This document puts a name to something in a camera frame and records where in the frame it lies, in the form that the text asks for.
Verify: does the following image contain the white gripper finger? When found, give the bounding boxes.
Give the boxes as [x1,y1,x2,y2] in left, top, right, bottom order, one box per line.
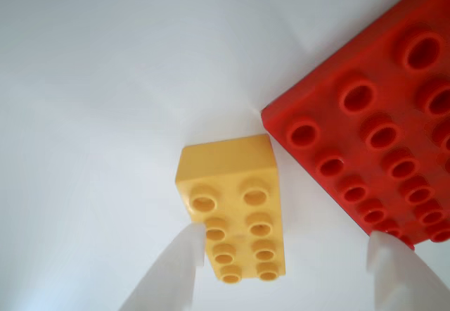
[366,231,450,311]
[119,222,207,311]

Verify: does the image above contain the yellow lego brick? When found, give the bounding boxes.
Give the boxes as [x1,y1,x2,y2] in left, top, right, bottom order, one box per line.
[174,134,288,286]

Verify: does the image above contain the red lego baseplate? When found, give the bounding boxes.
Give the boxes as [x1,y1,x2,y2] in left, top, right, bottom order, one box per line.
[260,0,450,252]

